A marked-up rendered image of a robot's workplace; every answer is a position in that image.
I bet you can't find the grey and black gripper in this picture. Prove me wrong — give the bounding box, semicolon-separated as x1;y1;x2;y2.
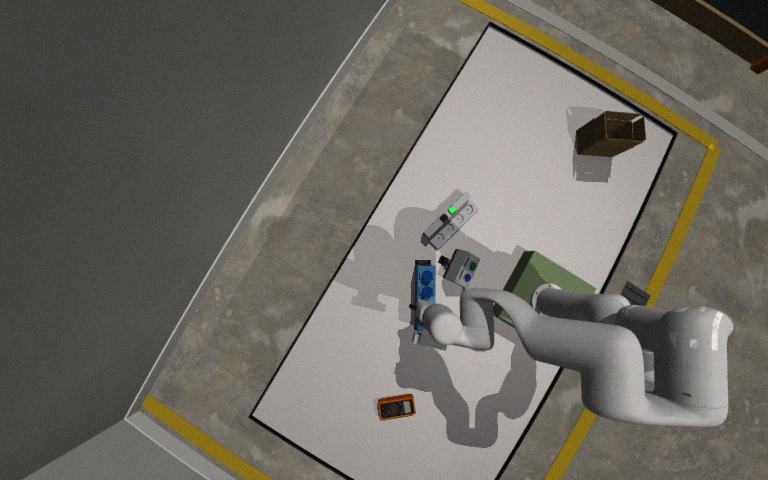
409;299;452;322

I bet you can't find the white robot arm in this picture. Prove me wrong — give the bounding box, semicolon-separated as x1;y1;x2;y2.
412;283;733;428

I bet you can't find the orange digital multimeter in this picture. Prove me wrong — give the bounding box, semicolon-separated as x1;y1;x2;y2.
378;394;416;420

